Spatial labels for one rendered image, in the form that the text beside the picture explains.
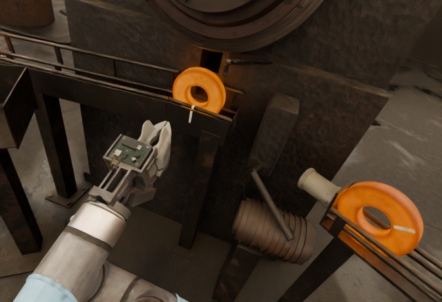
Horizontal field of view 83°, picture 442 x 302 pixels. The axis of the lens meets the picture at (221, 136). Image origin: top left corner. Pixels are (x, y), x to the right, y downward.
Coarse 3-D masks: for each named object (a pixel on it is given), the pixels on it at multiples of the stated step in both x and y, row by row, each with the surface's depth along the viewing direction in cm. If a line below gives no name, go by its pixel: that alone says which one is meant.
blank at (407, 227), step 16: (352, 192) 53; (368, 192) 51; (384, 192) 48; (400, 192) 48; (352, 208) 54; (384, 208) 49; (400, 208) 47; (416, 208) 47; (368, 224) 55; (400, 224) 47; (416, 224) 45; (384, 240) 51; (400, 240) 48; (416, 240) 46
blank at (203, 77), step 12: (192, 72) 67; (204, 72) 66; (180, 84) 70; (192, 84) 69; (204, 84) 68; (216, 84) 67; (180, 96) 72; (216, 96) 68; (204, 108) 72; (216, 108) 71
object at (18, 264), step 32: (0, 64) 65; (0, 96) 69; (32, 96) 70; (0, 128) 63; (0, 160) 68; (0, 192) 74; (32, 224) 90; (64, 224) 107; (0, 256) 93; (32, 256) 95
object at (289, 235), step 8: (256, 168) 71; (256, 176) 69; (256, 184) 69; (264, 192) 68; (264, 200) 68; (272, 200) 68; (272, 208) 66; (280, 216) 65; (280, 224) 64; (288, 232) 62; (288, 240) 61
